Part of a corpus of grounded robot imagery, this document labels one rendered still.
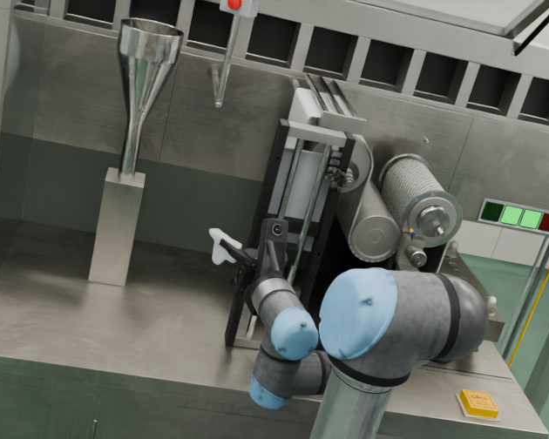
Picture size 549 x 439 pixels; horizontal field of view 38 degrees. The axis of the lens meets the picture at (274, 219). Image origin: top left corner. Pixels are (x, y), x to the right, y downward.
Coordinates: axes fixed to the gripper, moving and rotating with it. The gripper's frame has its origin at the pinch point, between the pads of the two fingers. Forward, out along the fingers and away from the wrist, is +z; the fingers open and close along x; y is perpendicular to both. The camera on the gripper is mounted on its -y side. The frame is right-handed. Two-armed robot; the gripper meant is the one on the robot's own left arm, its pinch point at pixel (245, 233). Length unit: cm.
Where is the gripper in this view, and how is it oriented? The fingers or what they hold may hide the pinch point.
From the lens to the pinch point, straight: 158.1
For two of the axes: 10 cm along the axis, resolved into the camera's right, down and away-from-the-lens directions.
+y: -3.6, 8.7, 3.3
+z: -3.0, -4.4, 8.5
